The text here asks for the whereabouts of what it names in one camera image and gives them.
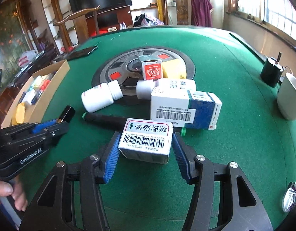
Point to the white pill bottle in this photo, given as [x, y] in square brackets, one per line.
[101, 96]
[144, 88]

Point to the black cylindrical motor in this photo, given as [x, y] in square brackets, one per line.
[272, 70]

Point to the white and blue medicine box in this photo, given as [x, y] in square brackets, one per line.
[185, 108]

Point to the pile of clothes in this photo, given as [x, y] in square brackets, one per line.
[145, 20]

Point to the wooden armchair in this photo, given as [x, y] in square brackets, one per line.
[80, 23]

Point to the black gold lipstick tube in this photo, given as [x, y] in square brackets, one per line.
[66, 115]

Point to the cardboard box tray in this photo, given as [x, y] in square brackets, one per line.
[35, 113]

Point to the yellow-green cartoon tin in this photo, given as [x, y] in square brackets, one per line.
[38, 82]

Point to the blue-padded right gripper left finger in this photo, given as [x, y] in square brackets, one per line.
[109, 159]

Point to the eyeglasses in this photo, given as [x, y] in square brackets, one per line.
[289, 198]

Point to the wooden chair with maroon cloth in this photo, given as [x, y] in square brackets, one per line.
[183, 12]

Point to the white ceramic mug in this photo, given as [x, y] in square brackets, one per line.
[286, 97]

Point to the grey box red end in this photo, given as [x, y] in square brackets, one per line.
[151, 67]

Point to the white medicine box purple label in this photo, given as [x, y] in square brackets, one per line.
[146, 140]

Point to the black smartphone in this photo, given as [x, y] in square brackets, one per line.
[77, 54]

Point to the black folding table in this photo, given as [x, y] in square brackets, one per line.
[42, 60]

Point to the person's left hand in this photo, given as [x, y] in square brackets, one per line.
[16, 191]

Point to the white power adapter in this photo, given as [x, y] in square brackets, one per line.
[30, 98]

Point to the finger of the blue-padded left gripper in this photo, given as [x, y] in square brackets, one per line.
[40, 126]
[56, 131]

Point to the yellow foil snack bag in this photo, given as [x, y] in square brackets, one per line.
[19, 115]

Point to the flower landscape painting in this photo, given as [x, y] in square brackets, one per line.
[13, 42]

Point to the green-capped black marker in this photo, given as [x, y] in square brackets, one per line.
[118, 123]

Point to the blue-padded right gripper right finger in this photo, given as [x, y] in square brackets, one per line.
[185, 158]

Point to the white red plastic bag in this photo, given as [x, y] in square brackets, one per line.
[26, 58]

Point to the maroon cloth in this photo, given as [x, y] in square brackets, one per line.
[201, 13]

